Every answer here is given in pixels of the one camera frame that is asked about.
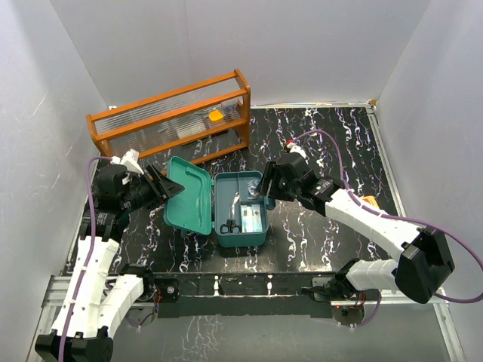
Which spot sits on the orange wooden shelf rack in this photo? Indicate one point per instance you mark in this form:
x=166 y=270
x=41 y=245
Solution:
x=172 y=120

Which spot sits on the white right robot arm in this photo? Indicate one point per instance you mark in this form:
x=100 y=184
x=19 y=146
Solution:
x=420 y=259

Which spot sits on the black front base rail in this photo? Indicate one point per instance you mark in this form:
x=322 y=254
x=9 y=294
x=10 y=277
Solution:
x=192 y=294

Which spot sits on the dark teal divider tray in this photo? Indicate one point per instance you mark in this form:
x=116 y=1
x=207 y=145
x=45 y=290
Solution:
x=225 y=186

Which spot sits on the small tape roll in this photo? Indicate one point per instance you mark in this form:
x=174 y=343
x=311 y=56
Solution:
x=253 y=189

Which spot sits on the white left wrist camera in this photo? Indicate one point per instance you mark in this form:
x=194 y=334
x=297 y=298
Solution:
x=130 y=160

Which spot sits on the orange block on shelf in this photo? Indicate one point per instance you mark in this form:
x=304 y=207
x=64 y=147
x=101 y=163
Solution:
x=216 y=116

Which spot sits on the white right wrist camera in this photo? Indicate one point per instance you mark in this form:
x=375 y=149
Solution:
x=293 y=147

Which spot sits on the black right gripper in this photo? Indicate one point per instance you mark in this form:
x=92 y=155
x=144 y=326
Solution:
x=267 y=181

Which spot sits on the black small scissors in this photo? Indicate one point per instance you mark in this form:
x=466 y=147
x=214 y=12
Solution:
x=231 y=226

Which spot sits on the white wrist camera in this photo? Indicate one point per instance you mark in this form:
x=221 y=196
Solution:
x=293 y=147
x=130 y=160

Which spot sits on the teal medicine kit box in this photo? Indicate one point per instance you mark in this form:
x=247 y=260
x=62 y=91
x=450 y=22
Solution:
x=193 y=209

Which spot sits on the blue white bandage packet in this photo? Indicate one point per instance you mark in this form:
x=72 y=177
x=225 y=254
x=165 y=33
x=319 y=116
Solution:
x=251 y=218

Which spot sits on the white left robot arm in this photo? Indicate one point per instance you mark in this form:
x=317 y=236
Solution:
x=90 y=314

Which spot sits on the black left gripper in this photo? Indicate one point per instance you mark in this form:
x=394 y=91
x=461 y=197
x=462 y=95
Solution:
x=166 y=188

